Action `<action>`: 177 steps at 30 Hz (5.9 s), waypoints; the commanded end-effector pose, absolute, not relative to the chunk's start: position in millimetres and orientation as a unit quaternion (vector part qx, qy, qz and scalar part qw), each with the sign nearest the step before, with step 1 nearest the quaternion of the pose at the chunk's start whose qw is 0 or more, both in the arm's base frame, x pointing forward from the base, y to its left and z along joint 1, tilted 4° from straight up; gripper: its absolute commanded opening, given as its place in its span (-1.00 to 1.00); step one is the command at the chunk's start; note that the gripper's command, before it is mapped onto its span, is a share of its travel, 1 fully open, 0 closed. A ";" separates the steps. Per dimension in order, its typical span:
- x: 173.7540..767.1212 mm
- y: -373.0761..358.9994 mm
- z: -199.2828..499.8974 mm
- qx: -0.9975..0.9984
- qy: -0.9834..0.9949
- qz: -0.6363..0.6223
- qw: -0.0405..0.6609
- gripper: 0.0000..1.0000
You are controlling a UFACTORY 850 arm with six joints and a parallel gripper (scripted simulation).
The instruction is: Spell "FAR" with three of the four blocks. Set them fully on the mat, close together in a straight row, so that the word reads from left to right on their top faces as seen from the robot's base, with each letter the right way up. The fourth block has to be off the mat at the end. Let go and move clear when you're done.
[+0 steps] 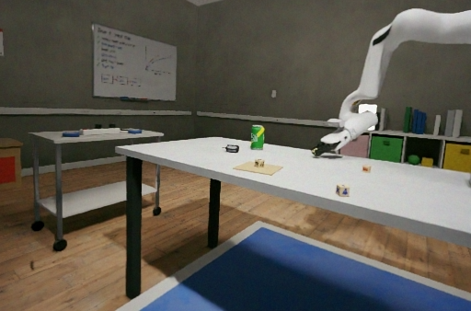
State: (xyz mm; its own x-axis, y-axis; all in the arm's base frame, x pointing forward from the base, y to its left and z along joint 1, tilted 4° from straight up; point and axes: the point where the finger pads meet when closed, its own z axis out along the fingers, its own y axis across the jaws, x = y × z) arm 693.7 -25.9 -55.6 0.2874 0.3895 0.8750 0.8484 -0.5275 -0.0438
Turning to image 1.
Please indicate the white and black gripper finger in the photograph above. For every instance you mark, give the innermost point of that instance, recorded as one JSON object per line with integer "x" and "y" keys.
{"x": 319, "y": 145}
{"x": 321, "y": 150}

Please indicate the tan square mat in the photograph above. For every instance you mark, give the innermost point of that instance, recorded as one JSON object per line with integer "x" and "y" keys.
{"x": 266, "y": 170}

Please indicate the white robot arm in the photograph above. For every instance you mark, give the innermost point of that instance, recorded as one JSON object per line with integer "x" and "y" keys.
{"x": 414, "y": 24}

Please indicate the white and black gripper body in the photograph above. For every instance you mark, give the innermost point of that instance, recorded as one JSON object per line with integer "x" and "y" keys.
{"x": 339, "y": 135}

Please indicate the green and yellow drink can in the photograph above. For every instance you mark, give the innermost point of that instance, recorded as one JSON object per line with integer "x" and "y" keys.
{"x": 257, "y": 137}

